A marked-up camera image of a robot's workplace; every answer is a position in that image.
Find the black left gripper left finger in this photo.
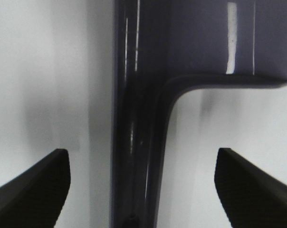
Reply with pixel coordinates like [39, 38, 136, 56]
[0, 149, 70, 228]

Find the purple plastic dustpan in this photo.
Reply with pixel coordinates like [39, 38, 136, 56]
[110, 0, 287, 228]

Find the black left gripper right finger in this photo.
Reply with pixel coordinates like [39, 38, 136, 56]
[214, 148, 287, 228]

